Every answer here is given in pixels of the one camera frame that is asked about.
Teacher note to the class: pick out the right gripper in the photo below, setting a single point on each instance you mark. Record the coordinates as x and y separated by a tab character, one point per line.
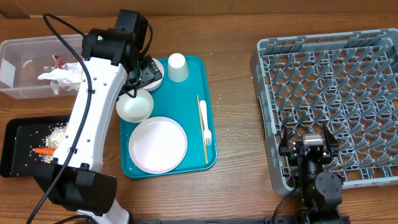
333	145

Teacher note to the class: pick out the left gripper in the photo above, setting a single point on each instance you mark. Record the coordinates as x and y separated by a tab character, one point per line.
150	71

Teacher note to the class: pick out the pink bowl with peanuts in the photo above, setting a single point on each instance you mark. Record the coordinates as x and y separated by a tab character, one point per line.
155	85

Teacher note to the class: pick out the white bowl with rice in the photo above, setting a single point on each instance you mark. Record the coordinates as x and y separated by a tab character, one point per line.
135	110

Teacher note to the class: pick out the wooden chopstick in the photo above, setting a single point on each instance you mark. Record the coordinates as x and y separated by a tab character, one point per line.
202	130

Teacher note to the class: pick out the white round plate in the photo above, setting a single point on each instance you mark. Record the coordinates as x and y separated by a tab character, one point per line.
158	145

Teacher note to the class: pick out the white plastic fork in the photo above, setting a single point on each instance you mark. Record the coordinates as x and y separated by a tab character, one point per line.
207	132

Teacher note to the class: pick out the small white tissue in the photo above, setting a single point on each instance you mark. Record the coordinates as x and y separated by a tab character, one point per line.
61	81

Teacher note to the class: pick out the red snack wrapper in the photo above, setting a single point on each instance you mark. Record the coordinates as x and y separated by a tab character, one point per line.
56	64

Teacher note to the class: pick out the rice and peanut pile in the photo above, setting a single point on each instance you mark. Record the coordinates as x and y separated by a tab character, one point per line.
54	138

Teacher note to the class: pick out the orange carrot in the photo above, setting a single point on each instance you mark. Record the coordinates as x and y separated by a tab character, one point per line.
44	151

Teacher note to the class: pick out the large white tissue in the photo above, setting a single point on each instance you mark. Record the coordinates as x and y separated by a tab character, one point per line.
75	68

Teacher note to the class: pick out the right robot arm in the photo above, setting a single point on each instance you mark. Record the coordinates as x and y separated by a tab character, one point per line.
320	190

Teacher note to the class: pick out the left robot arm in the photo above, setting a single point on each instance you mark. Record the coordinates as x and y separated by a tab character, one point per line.
115	63

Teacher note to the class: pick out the grey dishwasher rack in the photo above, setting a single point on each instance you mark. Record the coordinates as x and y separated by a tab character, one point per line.
347	81

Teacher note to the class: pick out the white paper cup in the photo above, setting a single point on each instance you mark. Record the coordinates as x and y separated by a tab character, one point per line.
177	67

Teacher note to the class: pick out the clear plastic bin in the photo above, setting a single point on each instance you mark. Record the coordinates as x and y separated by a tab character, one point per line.
23	60

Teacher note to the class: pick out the black plastic tray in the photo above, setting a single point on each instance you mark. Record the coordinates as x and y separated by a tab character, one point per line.
22	135

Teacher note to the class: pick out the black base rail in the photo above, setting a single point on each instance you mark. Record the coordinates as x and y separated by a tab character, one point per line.
266	220

